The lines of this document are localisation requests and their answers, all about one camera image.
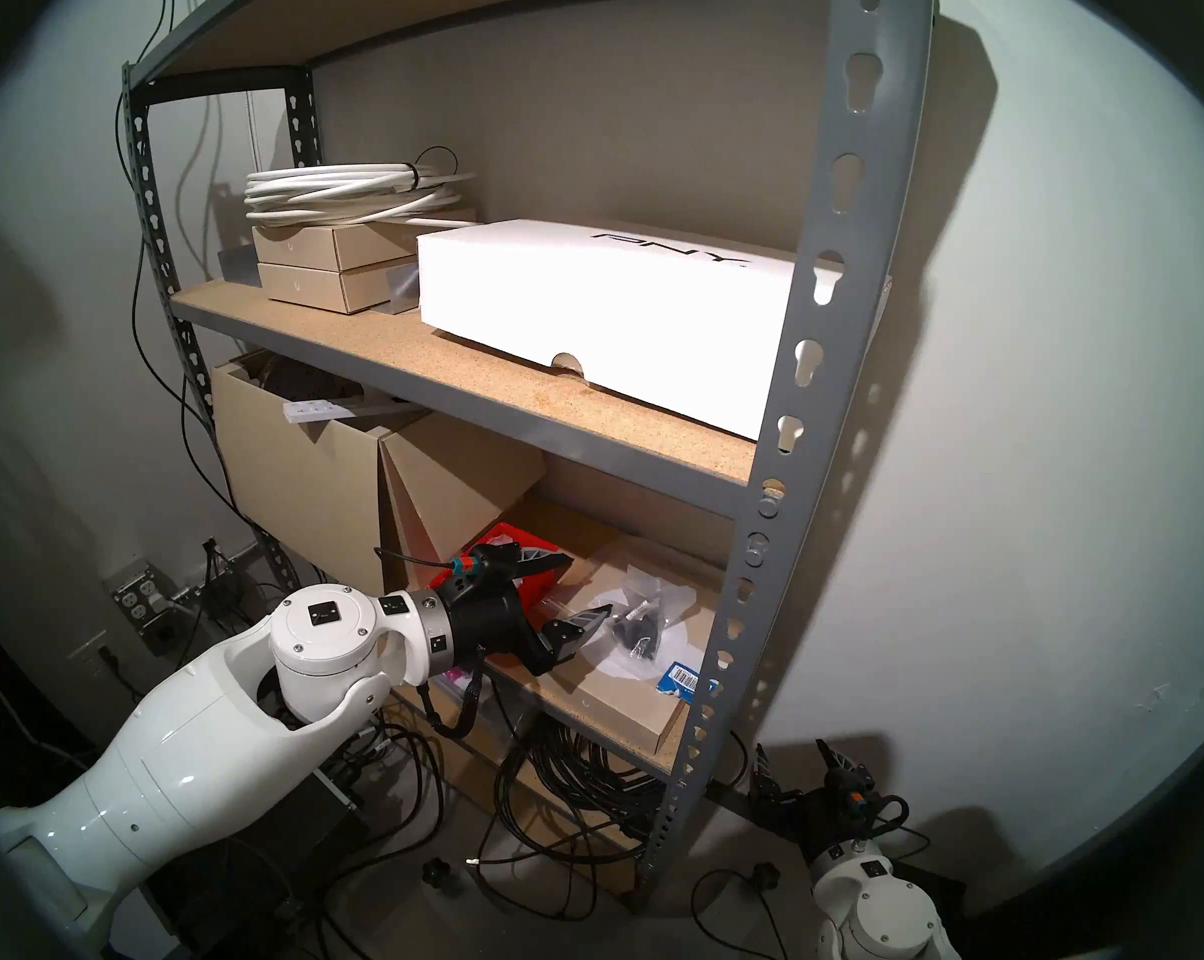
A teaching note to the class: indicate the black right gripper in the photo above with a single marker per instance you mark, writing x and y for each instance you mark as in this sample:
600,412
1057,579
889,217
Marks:
822,818

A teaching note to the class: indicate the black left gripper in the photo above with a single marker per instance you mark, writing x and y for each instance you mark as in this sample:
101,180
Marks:
487,613

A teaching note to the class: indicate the red plastic bin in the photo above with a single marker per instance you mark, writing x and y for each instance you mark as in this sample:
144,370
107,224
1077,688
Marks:
537,593

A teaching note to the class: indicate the clear bag of black parts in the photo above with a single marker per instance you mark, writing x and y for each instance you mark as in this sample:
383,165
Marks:
642,628

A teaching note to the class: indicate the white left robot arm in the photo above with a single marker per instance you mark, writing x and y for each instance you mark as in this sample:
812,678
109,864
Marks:
192,748

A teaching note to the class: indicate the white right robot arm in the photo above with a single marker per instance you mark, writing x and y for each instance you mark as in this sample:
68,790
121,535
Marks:
882,913

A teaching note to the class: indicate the black equipment case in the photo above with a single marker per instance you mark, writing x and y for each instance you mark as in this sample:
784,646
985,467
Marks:
252,878

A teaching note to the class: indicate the grey metal rack shelf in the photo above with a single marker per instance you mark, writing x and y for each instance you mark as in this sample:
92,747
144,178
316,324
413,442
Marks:
842,218

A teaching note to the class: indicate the black knob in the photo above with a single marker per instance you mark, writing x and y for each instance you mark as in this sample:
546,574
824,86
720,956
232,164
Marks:
766,876
442,874

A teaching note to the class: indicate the cardboard box with open flap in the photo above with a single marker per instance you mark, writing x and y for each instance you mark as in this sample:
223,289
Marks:
452,478

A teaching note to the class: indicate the large open cardboard box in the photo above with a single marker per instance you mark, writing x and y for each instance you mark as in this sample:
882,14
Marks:
292,478

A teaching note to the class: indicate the white power strip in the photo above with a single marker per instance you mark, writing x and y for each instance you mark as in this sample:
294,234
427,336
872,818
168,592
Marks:
317,409

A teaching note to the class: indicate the white PNY cardboard box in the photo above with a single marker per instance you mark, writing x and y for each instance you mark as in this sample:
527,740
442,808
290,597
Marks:
582,288

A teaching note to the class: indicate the small brown cardboard box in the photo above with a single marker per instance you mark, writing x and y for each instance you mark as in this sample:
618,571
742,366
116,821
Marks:
312,288
312,246

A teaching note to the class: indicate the flat brown AP mount box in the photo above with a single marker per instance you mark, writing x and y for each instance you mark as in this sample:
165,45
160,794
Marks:
602,698

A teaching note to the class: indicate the metal wall outlet box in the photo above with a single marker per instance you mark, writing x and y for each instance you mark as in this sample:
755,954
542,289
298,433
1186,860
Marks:
137,593

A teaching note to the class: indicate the white wall plate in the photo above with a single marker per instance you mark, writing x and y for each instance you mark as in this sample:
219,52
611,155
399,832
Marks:
92,653

